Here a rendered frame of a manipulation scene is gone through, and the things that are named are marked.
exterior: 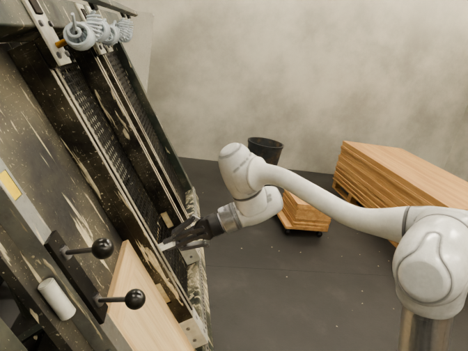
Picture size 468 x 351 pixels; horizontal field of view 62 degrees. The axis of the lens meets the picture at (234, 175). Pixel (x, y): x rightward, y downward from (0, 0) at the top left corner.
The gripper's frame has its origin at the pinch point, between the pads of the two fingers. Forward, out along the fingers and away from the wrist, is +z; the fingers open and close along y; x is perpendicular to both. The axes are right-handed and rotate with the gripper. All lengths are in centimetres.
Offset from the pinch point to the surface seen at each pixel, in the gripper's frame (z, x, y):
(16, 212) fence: 5, 50, 42
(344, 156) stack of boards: -184, -426, -197
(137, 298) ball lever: -7, 54, 20
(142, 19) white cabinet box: 4, -356, 86
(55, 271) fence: 5, 50, 29
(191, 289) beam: 6.9, -26.6, -38.0
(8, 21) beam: -2, 24, 73
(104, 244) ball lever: -7, 54, 32
